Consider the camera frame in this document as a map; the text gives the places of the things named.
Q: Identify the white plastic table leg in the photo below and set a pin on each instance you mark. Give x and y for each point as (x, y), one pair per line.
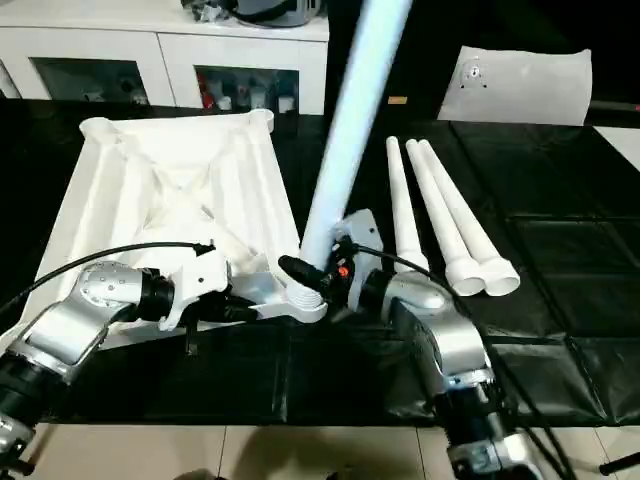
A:
(480, 235)
(405, 210)
(445, 220)
(350, 125)

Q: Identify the white cabinet with glass doors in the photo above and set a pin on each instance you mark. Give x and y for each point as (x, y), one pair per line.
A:
(125, 40)

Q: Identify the black work mat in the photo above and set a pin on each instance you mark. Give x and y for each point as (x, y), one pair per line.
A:
(550, 200)

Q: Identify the black cabinet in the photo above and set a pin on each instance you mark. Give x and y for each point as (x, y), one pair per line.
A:
(425, 50)

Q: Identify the small yellow label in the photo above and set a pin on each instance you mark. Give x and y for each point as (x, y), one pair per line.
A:
(399, 100)

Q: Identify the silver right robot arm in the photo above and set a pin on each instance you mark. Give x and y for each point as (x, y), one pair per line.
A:
(450, 340)

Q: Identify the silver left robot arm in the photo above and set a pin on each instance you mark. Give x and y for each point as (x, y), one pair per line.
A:
(65, 330)

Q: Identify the white plastic table top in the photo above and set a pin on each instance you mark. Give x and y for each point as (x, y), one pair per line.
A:
(125, 200)

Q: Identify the white flat panel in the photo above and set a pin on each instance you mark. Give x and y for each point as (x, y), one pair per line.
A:
(620, 145)

